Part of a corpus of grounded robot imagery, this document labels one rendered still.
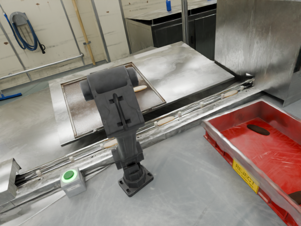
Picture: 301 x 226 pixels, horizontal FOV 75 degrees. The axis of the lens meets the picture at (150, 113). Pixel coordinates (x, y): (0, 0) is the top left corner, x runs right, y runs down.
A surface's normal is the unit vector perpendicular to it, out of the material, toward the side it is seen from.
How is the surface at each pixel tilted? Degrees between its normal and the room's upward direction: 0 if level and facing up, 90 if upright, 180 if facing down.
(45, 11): 90
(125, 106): 56
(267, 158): 0
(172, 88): 10
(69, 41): 90
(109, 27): 90
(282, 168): 0
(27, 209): 0
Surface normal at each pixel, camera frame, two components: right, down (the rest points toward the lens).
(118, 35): 0.42, 0.47
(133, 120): 0.21, -0.04
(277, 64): -0.89, 0.36
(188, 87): -0.07, -0.71
